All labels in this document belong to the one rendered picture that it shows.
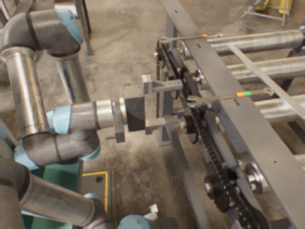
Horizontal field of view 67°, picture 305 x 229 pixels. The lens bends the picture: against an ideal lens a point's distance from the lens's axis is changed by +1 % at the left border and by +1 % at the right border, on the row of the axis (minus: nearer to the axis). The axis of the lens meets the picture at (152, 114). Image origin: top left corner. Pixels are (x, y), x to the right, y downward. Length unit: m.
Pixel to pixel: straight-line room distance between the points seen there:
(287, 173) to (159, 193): 1.30
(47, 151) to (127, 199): 1.16
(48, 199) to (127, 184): 1.28
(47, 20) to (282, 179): 0.76
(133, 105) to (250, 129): 0.30
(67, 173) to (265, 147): 0.85
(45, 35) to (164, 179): 1.35
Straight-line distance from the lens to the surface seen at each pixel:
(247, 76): 1.32
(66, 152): 0.68
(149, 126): 0.67
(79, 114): 0.60
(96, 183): 1.49
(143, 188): 1.80
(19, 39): 0.82
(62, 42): 0.83
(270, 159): 0.59
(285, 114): 1.16
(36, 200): 0.55
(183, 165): 1.51
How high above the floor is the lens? 1.61
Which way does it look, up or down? 46 degrees down
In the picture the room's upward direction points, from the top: straight up
